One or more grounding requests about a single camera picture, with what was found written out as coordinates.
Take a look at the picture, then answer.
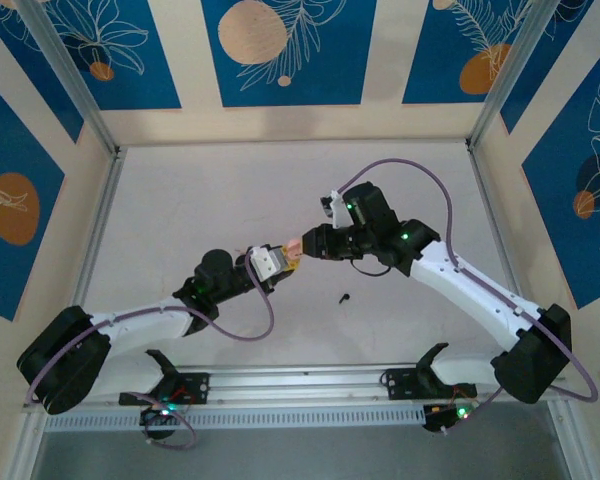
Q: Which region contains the controller board green light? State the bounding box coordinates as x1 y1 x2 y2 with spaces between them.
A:
422 402 481 435
139 402 181 441

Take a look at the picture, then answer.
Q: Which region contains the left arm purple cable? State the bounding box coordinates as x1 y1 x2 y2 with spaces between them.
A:
25 249 276 450

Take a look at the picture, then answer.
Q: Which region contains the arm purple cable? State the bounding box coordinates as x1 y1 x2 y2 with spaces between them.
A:
25 249 276 450
337 158 600 436

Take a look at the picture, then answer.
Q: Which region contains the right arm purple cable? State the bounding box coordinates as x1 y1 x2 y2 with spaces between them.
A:
337 158 600 436

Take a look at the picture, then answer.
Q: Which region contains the long aluminium base rail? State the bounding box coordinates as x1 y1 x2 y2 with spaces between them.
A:
22 362 571 409

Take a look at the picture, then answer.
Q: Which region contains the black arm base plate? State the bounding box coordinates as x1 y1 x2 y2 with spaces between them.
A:
382 367 479 401
119 370 212 406

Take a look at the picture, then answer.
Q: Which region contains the aluminium table side rail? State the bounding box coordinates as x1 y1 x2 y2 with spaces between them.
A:
465 142 546 314
69 147 129 309

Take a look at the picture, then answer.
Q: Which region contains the grey slotted cable duct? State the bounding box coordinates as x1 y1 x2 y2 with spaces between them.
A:
44 403 426 431

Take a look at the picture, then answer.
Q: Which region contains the blue floral wall panel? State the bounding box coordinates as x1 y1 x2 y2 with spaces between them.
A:
402 0 556 106
201 0 378 108
522 44 600 311
29 0 182 111
0 72 66 322

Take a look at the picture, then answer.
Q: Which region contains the short aluminium frame post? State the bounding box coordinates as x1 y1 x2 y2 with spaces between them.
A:
9 407 49 480
547 399 584 480

